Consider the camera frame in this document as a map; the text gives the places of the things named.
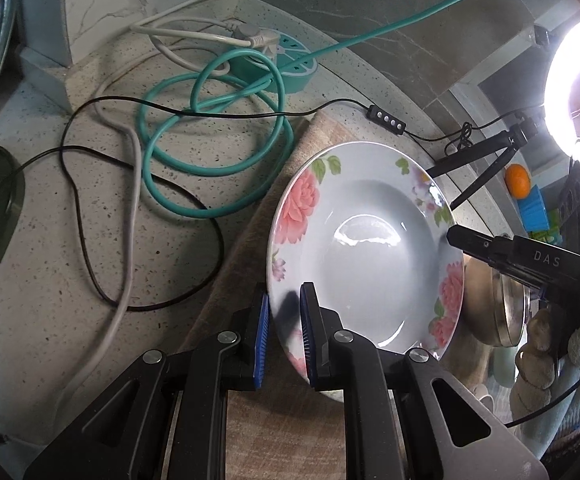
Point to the teal power strip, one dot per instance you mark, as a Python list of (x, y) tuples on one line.
[(290, 67)]

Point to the person's right hand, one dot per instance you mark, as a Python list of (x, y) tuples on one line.
[(534, 360)]

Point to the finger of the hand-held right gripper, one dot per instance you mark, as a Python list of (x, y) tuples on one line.
[(469, 242)]

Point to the large steel bowl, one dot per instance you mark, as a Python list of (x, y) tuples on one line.
[(499, 305)]

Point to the floral white plate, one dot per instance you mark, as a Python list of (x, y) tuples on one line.
[(369, 240)]

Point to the blue ribbed cup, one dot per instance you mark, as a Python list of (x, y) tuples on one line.
[(532, 210)]

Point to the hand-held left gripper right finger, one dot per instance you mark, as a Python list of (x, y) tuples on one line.
[(306, 330)]

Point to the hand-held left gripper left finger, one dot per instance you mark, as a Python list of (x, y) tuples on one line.
[(261, 340)]

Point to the beige plaid cloth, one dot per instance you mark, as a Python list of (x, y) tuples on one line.
[(235, 270)]

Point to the black mini tripod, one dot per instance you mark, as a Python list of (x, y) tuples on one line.
[(517, 136)]

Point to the orange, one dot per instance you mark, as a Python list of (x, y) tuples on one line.
[(517, 180)]

